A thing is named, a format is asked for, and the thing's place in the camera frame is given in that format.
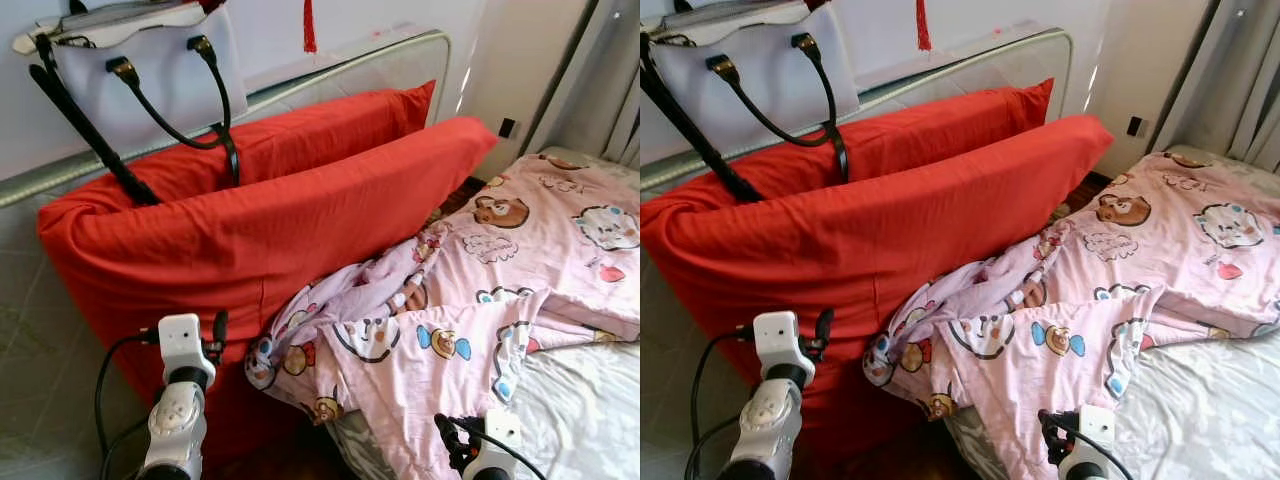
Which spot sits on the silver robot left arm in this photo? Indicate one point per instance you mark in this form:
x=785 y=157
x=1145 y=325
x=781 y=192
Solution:
x=178 y=420
x=765 y=420

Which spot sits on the red covered mattress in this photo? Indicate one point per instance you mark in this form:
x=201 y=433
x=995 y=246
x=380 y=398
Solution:
x=250 y=240
x=880 y=230
x=940 y=130
x=320 y=135

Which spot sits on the pink cartoon print blanket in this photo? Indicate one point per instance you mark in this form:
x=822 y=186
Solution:
x=1090 y=320
x=480 y=330

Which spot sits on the bed with grey floral sheet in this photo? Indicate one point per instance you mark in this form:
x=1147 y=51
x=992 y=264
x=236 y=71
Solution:
x=590 y=410
x=1210 y=410

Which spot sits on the red hanging tassel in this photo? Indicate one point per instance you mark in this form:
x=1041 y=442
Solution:
x=310 y=30
x=923 y=30

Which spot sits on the grey curtain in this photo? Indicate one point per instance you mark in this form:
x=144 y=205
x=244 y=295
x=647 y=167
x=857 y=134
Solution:
x=600 y=80
x=1230 y=80

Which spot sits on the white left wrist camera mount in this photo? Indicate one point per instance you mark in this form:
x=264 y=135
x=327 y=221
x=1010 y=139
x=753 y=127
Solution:
x=182 y=340
x=778 y=338

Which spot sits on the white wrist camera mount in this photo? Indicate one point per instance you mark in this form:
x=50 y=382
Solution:
x=500 y=430
x=182 y=340
x=1095 y=425
x=778 y=338

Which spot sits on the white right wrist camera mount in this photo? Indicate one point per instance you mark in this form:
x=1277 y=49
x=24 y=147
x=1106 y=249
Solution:
x=500 y=430
x=1095 y=425

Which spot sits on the black wall outlet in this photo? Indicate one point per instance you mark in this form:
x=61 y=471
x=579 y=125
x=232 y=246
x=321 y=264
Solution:
x=508 y=128
x=1136 y=126

